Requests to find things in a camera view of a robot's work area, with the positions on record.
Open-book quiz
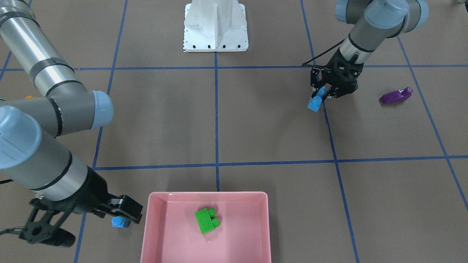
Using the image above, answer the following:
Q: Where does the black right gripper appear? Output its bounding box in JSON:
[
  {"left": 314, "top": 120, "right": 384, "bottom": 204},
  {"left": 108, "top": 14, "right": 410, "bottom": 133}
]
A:
[{"left": 72, "top": 167, "right": 143, "bottom": 224}]

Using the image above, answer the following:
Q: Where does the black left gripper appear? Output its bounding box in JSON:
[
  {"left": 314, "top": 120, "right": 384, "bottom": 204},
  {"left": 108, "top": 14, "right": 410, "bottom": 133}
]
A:
[{"left": 310, "top": 50, "right": 364, "bottom": 103}]

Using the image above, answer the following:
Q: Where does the long blue stud block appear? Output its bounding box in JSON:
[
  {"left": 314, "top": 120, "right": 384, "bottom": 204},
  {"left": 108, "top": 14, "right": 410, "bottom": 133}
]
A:
[{"left": 307, "top": 87, "right": 323, "bottom": 112}]

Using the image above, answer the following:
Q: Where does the green stud block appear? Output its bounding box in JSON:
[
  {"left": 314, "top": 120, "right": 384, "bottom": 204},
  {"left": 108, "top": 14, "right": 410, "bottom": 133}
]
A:
[{"left": 194, "top": 207, "right": 220, "bottom": 235}]

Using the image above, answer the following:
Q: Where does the purple sloped block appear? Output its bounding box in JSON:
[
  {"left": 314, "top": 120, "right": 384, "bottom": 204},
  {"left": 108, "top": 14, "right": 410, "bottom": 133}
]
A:
[{"left": 379, "top": 87, "right": 413, "bottom": 105}]

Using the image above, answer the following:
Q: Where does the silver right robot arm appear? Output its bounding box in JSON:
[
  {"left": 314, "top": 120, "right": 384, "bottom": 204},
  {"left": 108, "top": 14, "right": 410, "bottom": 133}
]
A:
[{"left": 1, "top": 0, "right": 143, "bottom": 223}]

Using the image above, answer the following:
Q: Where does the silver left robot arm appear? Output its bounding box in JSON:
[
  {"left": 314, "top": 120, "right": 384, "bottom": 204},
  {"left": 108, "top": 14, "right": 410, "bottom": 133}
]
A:
[{"left": 309, "top": 0, "right": 429, "bottom": 105}]

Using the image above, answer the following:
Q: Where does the pink plastic box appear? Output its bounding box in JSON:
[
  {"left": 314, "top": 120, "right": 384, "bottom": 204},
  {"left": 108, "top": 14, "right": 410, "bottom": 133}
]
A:
[{"left": 140, "top": 191, "right": 272, "bottom": 263}]

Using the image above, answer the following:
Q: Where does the small blue stud block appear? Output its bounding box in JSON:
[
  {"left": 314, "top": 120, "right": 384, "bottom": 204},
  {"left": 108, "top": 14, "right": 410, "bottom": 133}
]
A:
[{"left": 111, "top": 216, "right": 130, "bottom": 228}]

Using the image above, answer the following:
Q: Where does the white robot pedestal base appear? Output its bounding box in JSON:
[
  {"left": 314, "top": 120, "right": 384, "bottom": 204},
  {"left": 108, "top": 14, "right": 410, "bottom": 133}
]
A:
[{"left": 183, "top": 0, "right": 249, "bottom": 52}]

